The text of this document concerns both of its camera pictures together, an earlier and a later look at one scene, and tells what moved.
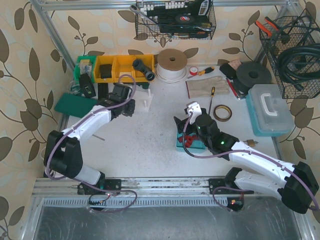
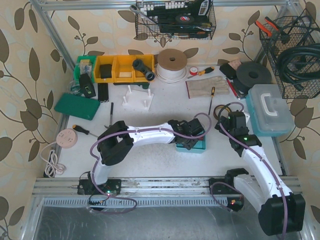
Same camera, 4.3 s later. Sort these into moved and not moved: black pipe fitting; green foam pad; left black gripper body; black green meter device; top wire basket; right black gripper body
Moved: right black gripper body; left black gripper body
Not moved: black pipe fitting; black green meter device; green foam pad; top wire basket
